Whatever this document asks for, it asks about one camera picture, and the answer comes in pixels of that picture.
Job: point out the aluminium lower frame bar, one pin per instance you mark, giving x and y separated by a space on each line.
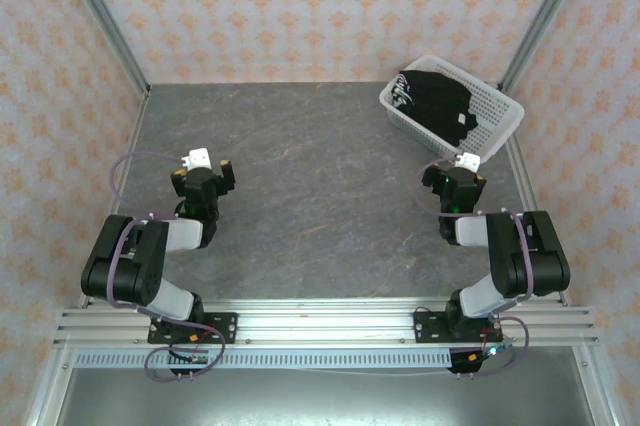
47 391
597 391

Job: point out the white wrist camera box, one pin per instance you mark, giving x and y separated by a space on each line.
470 161
200 158

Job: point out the aluminium frame post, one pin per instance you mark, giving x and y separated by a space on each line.
107 21
545 11

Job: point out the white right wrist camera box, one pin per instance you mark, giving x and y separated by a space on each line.
470 161

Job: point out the small electronics board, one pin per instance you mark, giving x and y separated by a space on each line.
197 358
494 350

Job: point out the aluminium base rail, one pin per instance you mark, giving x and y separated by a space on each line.
325 321

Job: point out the white plastic mesh basket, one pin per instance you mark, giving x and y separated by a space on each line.
500 111

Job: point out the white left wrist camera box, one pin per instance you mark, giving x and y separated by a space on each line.
200 158

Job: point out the black t-shirt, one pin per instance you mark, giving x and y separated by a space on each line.
435 106

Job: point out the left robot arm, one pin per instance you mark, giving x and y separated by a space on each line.
150 276

